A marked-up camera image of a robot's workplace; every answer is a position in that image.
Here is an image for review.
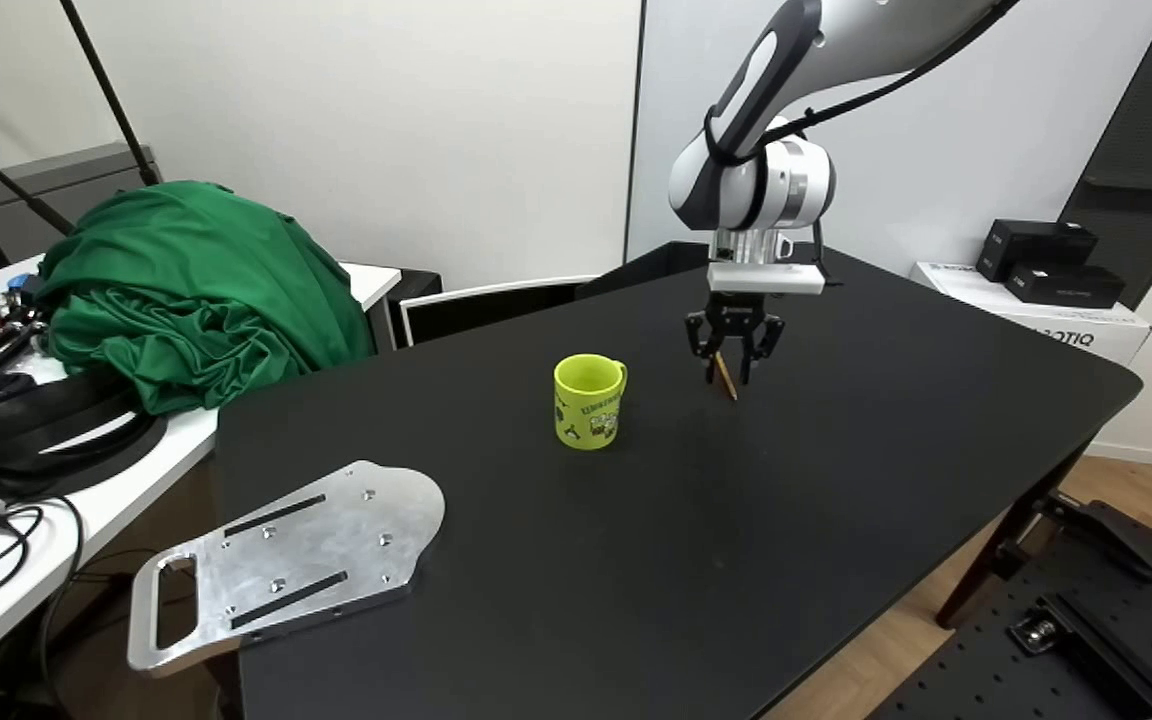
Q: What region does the silver metal mounting plate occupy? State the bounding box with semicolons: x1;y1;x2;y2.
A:
124;457;447;681

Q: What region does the orange stick object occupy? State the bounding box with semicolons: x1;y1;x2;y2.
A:
711;347;742;403

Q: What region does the white side table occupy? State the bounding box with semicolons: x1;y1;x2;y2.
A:
0;257;408;695

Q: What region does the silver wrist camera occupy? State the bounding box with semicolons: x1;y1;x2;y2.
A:
705;257;831;301

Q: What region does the long white carton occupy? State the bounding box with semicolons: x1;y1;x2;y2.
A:
909;257;1152;370

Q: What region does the black headphones and cable pile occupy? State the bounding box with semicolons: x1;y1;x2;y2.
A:
0;372;172;506

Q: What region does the yellow-green printed mug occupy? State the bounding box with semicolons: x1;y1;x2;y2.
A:
547;347;633;457

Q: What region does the green cloth pile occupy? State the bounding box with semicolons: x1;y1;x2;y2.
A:
31;178;379;420

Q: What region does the black aluminium rail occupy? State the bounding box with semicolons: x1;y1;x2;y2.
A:
1041;584;1152;718

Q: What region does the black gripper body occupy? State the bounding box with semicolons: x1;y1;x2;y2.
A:
693;291;782;345

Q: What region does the black optical breadboard table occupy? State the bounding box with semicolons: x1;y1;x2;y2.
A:
869;495;1152;720

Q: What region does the thin black stand pole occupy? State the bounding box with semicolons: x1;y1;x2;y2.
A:
56;0;165;189

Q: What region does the black equipment case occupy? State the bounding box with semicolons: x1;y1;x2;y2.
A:
1003;259;1127;312
974;215;1104;283

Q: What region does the black clamp bracket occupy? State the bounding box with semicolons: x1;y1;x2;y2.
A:
1041;493;1152;584

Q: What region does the thin black cable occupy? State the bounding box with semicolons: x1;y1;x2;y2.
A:
0;493;88;614

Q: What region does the black table leg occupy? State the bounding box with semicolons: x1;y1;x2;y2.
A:
930;454;1086;631

